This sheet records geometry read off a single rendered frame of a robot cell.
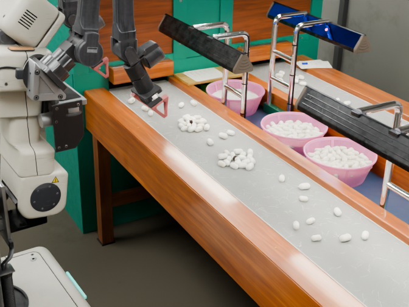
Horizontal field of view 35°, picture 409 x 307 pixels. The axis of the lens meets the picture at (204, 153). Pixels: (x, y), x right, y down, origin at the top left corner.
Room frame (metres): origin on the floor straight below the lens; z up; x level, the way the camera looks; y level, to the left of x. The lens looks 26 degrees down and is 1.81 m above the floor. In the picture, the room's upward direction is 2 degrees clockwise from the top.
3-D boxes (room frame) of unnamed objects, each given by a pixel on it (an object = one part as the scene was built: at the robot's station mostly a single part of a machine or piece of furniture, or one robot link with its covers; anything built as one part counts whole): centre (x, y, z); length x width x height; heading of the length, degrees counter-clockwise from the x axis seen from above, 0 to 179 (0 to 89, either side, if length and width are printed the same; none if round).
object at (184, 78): (2.96, -0.02, 0.77); 0.33 x 0.15 x 0.01; 120
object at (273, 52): (2.72, -0.39, 0.90); 0.20 x 0.19 x 0.45; 30
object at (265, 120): (2.39, -0.35, 0.72); 0.27 x 0.27 x 0.10
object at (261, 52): (3.17, -0.29, 0.83); 0.30 x 0.06 x 0.07; 120
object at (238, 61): (2.48, 0.02, 1.08); 0.62 x 0.08 x 0.07; 30
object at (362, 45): (2.76, -0.46, 1.08); 0.62 x 0.08 x 0.07; 30
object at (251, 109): (2.77, -0.13, 0.72); 0.27 x 0.27 x 0.10
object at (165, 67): (2.83, 0.30, 0.83); 0.30 x 0.06 x 0.07; 120
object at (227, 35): (2.52, -0.05, 0.90); 0.20 x 0.19 x 0.45; 30
